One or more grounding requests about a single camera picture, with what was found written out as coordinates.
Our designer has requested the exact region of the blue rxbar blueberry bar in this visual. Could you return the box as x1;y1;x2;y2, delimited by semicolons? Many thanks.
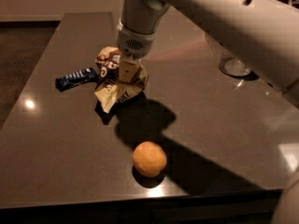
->
55;67;98;91

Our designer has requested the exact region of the orange fruit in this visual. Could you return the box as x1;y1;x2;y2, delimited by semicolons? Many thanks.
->
133;141;167;177

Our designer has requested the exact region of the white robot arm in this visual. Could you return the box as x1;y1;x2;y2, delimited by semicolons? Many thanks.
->
117;0;299;106

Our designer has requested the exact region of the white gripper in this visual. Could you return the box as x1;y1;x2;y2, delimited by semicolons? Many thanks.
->
117;20;156;83

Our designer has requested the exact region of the brown chip bag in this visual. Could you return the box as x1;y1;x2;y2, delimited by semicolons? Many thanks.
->
94;47;149;113

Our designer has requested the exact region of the clear glass cup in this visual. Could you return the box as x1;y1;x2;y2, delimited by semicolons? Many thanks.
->
206;34;251;78

